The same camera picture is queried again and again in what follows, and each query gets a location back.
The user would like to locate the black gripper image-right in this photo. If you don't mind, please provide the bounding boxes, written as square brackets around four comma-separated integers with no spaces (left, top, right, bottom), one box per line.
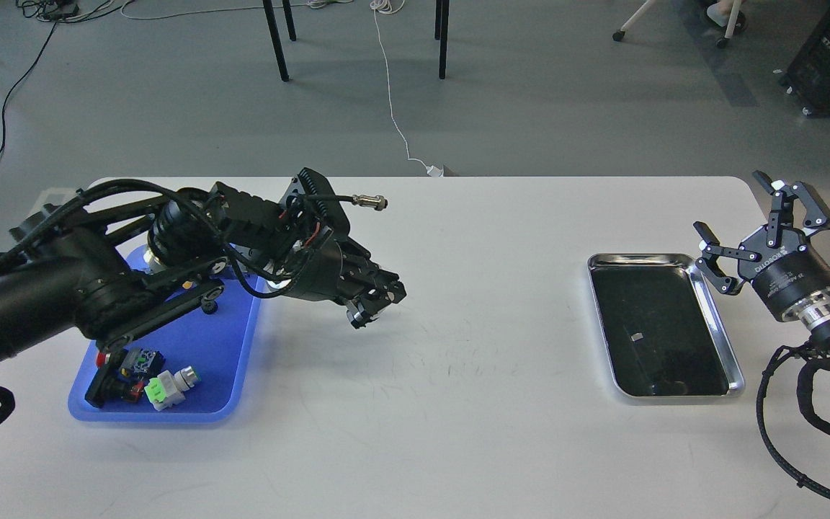
[694,171,830,322]

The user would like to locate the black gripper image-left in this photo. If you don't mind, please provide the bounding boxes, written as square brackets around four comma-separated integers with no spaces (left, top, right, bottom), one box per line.
[267,239,406,329]

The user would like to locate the black robot arm image-left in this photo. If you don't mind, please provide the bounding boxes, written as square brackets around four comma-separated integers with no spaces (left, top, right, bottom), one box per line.
[0,168,406,424]

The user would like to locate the silver metal tray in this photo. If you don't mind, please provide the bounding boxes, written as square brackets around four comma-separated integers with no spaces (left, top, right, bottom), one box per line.
[586,253,744,403]

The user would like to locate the blue plastic tray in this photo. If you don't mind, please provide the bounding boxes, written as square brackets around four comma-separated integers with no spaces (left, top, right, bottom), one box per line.
[67,278,266,424]

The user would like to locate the person legs in jeans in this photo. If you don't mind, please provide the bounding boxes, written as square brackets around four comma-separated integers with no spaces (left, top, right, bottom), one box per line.
[704,1,746,34]

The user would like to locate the black green contact block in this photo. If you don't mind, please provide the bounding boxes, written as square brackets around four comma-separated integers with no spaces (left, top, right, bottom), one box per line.
[119,347,166,382]

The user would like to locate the white chair base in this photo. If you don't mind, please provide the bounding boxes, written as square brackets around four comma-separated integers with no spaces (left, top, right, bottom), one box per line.
[612,0,657,43]

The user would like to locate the black table leg left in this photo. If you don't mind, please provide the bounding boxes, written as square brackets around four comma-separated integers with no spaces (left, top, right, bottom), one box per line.
[262,0,297,82]

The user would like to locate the black table leg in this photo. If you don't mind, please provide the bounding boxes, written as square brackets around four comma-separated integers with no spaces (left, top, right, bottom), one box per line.
[262,0,297,82]
[434,0,450,80]

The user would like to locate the red emergency stop button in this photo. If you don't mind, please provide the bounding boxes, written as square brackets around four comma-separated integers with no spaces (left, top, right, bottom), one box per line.
[84,350,144,408]

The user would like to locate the black table leg right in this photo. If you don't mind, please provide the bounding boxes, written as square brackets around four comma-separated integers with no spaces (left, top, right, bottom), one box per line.
[434,0,450,80]

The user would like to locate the white power cable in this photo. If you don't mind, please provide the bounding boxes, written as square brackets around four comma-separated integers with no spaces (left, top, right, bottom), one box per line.
[370,0,445,178]

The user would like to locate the green white push button switch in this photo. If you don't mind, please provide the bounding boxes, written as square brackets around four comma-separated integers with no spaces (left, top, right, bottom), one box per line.
[144,367,200,411]

